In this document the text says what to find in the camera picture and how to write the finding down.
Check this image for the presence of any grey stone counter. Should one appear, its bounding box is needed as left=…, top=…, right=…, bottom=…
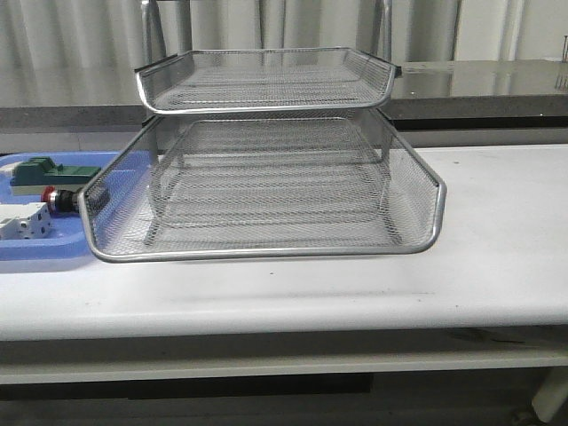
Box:
left=1, top=60, right=567, bottom=130

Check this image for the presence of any blue plastic tray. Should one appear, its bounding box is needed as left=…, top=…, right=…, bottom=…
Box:
left=1, top=151, right=150, bottom=261

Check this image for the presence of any silver mesh tray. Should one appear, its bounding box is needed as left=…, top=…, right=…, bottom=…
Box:
left=135, top=47, right=398, bottom=115
left=78, top=109, right=446, bottom=263

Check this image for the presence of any green terminal block module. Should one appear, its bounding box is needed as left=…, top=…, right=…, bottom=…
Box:
left=10, top=156, right=101, bottom=195

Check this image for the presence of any red emergency stop button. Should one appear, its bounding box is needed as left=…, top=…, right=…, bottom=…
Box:
left=40, top=185, right=107, bottom=218

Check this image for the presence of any silver rack frame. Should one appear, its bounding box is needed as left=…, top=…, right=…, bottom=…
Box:
left=140, top=0, right=404, bottom=248

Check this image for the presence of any white circuit breaker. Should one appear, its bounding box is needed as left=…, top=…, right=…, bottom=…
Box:
left=0, top=202, right=52, bottom=241

